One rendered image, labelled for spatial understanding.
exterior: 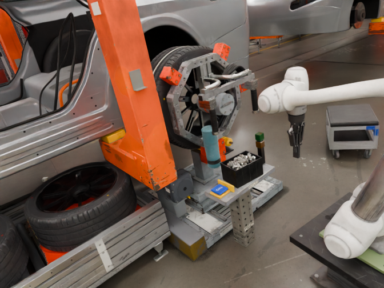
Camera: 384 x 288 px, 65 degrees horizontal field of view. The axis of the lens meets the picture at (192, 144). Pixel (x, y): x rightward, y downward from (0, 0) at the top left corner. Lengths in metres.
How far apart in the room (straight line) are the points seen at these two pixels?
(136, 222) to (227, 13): 1.72
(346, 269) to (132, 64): 1.30
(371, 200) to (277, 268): 0.83
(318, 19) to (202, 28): 2.11
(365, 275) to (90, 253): 1.30
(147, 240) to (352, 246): 1.12
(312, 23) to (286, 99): 3.03
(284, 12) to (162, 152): 3.06
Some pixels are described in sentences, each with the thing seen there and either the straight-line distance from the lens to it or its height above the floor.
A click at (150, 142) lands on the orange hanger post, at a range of 1.58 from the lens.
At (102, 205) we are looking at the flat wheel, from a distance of 1.80.
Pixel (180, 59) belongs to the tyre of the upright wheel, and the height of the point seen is 1.13.
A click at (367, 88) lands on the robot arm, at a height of 1.03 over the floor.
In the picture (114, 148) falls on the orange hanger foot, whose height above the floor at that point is 0.68.
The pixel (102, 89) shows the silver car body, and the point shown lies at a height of 1.03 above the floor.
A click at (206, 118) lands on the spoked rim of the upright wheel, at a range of 2.19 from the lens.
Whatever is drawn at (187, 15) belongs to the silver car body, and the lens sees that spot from 2.33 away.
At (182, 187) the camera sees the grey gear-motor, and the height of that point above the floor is 0.34.
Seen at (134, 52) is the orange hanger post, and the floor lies 1.26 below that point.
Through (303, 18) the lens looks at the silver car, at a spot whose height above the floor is 0.98.
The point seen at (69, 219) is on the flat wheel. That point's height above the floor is 0.50.
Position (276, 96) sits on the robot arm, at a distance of 1.27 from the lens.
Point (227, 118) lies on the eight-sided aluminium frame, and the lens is 2.08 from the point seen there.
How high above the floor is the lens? 1.43
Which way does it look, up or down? 25 degrees down
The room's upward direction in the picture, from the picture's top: 11 degrees counter-clockwise
